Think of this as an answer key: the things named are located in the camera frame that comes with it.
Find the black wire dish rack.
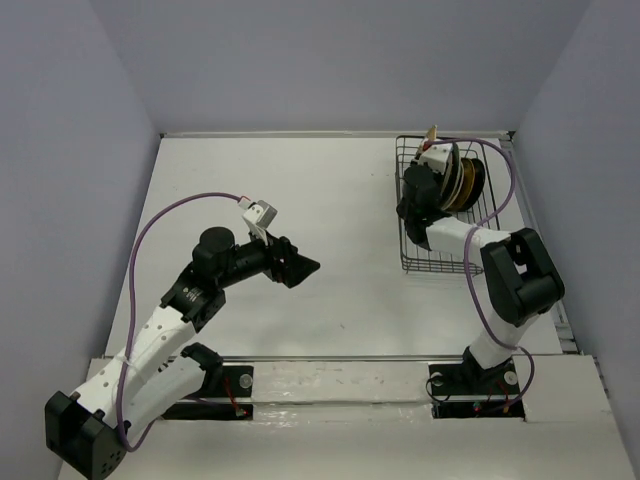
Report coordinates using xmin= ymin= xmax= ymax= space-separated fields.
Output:
xmin=395 ymin=135 xmax=498 ymax=276

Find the red rimmed pink plate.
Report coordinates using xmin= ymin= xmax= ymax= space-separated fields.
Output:
xmin=438 ymin=144 xmax=453 ymax=197

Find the black round plate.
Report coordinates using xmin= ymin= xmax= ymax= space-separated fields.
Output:
xmin=468 ymin=158 xmax=486 ymax=208

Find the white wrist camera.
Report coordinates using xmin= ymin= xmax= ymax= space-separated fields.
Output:
xmin=238 ymin=197 xmax=278 ymax=243
xmin=414 ymin=141 xmax=452 ymax=174

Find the cream round plate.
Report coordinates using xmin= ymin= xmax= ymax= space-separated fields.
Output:
xmin=446 ymin=156 xmax=464 ymax=210

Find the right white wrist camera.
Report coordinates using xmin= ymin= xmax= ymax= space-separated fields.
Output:
xmin=414 ymin=141 xmax=452 ymax=174

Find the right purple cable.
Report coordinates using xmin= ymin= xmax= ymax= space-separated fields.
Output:
xmin=419 ymin=137 xmax=535 ymax=416

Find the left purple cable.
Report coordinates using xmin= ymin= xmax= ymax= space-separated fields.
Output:
xmin=115 ymin=192 xmax=251 ymax=453

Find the bamboo pattern square plate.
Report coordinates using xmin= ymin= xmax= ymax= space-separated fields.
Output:
xmin=424 ymin=125 xmax=437 ymax=149

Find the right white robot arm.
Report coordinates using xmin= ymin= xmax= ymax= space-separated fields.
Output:
xmin=396 ymin=163 xmax=565 ymax=392

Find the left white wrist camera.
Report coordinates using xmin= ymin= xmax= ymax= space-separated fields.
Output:
xmin=238 ymin=197 xmax=278 ymax=243

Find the purple cable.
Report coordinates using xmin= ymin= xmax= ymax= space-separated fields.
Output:
xmin=115 ymin=192 xmax=251 ymax=453
xmin=419 ymin=137 xmax=535 ymax=416

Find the teal flower plate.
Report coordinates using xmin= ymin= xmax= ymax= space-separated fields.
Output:
xmin=440 ymin=144 xmax=461 ymax=210

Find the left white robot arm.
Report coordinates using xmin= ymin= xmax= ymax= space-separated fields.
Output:
xmin=44 ymin=227 xmax=320 ymax=479

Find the yellow patterned brown-rim plate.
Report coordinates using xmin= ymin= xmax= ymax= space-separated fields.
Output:
xmin=453 ymin=158 xmax=474 ymax=211

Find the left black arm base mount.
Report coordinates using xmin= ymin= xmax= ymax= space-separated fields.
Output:
xmin=161 ymin=365 xmax=254 ymax=421

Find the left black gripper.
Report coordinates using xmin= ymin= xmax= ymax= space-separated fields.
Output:
xmin=217 ymin=225 xmax=319 ymax=289

